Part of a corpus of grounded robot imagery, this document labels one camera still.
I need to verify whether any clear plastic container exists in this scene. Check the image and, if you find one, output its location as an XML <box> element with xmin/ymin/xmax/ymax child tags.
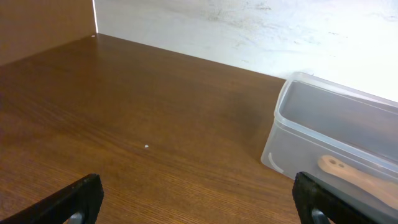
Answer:
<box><xmin>261</xmin><ymin>73</ymin><xmax>397</xmax><ymax>223</ymax></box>

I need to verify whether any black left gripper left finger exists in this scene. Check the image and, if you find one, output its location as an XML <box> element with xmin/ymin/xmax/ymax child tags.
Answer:
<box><xmin>1</xmin><ymin>174</ymin><xmax>104</xmax><ymax>224</ymax></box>

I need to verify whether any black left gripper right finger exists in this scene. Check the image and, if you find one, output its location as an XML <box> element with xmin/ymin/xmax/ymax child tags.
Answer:
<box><xmin>292</xmin><ymin>171</ymin><xmax>379</xmax><ymax>224</ymax></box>

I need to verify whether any orange scraper wooden handle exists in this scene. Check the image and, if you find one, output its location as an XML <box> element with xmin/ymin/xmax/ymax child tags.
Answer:
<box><xmin>318</xmin><ymin>155</ymin><xmax>397</xmax><ymax>210</ymax></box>

